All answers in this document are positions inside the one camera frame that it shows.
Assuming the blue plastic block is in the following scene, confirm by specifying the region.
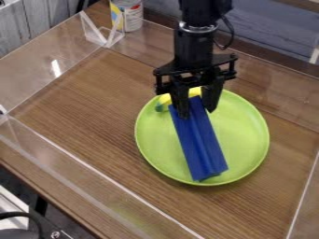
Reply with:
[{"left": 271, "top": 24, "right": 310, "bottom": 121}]
[{"left": 168, "top": 96, "right": 228, "bottom": 181}]

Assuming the black cable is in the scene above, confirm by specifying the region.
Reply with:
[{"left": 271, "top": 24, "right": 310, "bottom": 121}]
[{"left": 0, "top": 211, "right": 43, "bottom": 239}]

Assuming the green round plate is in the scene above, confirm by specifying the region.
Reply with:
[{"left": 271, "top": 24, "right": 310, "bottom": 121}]
[{"left": 135, "top": 91, "right": 269, "bottom": 186}]

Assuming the yellow toy banana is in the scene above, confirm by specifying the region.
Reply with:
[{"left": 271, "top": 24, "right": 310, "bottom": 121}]
[{"left": 155, "top": 87, "right": 201, "bottom": 112}]

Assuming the clear acrylic enclosure wall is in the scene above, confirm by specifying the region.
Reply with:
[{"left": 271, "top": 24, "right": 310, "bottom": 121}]
[{"left": 0, "top": 111, "right": 204, "bottom": 239}]

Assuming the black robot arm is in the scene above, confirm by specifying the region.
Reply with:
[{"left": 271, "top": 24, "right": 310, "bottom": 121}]
[{"left": 153, "top": 0, "right": 237, "bottom": 119}]

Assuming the white labelled can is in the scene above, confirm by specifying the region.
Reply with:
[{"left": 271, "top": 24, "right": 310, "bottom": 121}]
[{"left": 109, "top": 0, "right": 143, "bottom": 32}]

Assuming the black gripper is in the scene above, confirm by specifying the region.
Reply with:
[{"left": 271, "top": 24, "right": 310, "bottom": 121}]
[{"left": 153, "top": 22, "right": 237, "bottom": 120}]

